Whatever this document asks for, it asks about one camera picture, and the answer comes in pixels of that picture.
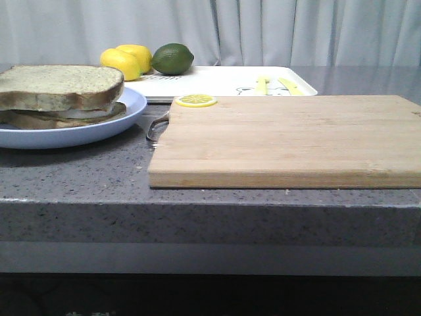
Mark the light blue round plate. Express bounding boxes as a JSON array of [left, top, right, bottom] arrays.
[[1, 88, 147, 149]]

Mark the yellow lemon slice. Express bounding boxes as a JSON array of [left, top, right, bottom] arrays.
[[174, 94, 218, 107]]

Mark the grey curtain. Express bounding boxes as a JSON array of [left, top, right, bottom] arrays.
[[1, 1, 420, 66]]

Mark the white rectangular tray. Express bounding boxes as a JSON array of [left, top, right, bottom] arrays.
[[125, 66, 318, 103]]

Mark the wooden cutting board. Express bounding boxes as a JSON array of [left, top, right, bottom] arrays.
[[148, 95, 420, 189]]

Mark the yellow plastic fork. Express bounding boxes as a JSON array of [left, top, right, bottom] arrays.
[[254, 75, 270, 95]]

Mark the rear yellow lemon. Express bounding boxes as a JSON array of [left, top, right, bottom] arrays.
[[116, 44, 152, 74]]

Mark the bread slice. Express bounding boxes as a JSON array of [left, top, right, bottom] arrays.
[[1, 65, 124, 111], [1, 102, 127, 130]]

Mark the front yellow lemon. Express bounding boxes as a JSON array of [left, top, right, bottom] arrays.
[[99, 48, 142, 81]]

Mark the green lime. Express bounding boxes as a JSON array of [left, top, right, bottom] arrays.
[[151, 43, 194, 76]]

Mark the metal cutting board handle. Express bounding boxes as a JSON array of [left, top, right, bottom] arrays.
[[145, 111, 170, 142]]

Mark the yellow plastic knife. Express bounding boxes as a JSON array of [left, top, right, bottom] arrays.
[[278, 77, 304, 96]]

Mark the fried egg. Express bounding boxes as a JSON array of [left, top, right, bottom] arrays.
[[57, 103, 114, 119]]

